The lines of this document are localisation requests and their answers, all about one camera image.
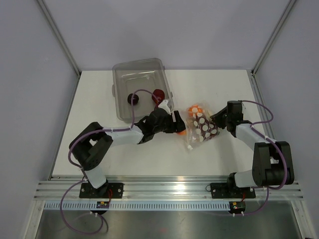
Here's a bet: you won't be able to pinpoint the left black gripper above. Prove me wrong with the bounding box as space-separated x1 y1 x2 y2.
153 111 187 134

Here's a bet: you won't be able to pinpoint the clear zip top bag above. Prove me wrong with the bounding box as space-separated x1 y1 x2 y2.
181 101 220 150

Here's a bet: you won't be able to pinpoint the fake orange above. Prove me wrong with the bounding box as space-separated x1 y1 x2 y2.
187 105 203 118

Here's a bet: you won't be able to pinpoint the fake dark red apple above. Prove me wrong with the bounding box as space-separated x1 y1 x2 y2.
152 89 165 104

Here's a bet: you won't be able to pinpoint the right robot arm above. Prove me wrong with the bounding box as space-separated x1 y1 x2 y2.
210 100 295 197

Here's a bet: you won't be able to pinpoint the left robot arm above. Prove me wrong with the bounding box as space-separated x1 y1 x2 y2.
68 108 186 198

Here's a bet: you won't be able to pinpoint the fake purple grapes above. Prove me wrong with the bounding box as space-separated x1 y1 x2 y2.
193 117 219 142

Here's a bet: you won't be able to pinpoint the grey transparent plastic container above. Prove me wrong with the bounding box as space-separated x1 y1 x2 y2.
112 58 174 122

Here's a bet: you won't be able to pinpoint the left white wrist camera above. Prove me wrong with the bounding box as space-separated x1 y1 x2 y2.
158 100 173 115

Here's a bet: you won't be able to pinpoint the right aluminium frame post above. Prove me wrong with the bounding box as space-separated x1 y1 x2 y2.
251 0 299 77

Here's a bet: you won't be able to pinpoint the aluminium frame post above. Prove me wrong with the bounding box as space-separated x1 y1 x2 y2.
35 0 81 78
251 0 299 77

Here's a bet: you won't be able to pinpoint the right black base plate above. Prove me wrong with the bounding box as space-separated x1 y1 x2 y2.
210 183 256 199

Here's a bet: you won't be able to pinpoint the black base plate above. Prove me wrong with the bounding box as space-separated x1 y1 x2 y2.
210 183 256 199
79 182 124 199

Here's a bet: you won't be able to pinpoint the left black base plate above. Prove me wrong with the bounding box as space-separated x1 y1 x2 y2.
79 182 124 199

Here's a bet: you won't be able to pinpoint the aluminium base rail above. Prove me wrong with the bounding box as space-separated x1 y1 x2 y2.
33 175 304 200

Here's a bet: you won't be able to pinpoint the white slotted cable duct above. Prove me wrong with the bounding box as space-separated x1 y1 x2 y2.
44 201 230 211

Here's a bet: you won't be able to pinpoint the left aluminium frame post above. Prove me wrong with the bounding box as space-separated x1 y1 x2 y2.
35 0 81 78

